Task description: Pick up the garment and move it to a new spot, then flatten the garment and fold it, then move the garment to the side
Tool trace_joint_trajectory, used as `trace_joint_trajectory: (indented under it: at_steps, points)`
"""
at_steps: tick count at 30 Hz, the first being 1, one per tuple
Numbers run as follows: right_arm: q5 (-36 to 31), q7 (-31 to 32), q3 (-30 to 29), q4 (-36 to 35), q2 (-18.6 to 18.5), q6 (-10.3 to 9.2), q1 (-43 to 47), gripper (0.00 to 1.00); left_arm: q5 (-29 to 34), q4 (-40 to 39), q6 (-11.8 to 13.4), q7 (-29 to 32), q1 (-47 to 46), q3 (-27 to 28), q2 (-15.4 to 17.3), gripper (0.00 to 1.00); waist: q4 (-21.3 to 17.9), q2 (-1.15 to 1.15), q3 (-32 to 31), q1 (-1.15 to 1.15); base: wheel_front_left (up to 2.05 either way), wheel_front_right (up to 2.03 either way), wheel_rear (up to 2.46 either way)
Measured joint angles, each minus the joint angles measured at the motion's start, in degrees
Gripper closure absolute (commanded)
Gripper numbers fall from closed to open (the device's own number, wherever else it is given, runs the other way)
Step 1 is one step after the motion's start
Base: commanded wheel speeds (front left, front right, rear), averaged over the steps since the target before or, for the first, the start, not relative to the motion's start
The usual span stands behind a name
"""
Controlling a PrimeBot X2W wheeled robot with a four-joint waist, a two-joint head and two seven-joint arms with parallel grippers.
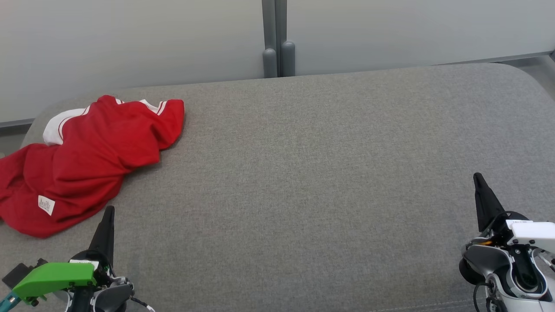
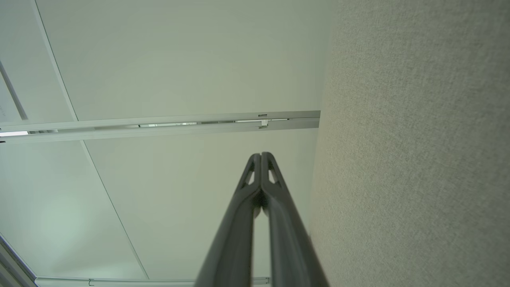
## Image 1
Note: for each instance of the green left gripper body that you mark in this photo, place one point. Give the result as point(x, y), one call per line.
point(52, 277)

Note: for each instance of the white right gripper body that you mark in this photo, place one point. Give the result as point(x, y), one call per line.
point(531, 234)

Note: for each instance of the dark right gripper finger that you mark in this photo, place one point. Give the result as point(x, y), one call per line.
point(485, 203)

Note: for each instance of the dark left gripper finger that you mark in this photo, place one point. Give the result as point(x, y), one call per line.
point(105, 238)

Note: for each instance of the grey partition post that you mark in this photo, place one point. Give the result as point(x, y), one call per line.
point(288, 58)
point(269, 63)

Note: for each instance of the grey partition base rail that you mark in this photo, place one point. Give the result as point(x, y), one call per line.
point(520, 57)
point(13, 123)

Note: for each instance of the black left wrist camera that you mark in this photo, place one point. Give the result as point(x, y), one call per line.
point(19, 271)

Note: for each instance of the red Bulls jersey shirt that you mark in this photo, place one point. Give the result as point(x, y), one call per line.
point(86, 164)

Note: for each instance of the grey fabric sofa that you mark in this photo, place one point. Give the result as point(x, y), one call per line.
point(303, 182)

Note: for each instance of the teal left camera connector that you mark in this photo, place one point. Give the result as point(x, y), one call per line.
point(6, 301)

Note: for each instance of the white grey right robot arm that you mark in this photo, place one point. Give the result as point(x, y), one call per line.
point(481, 260)

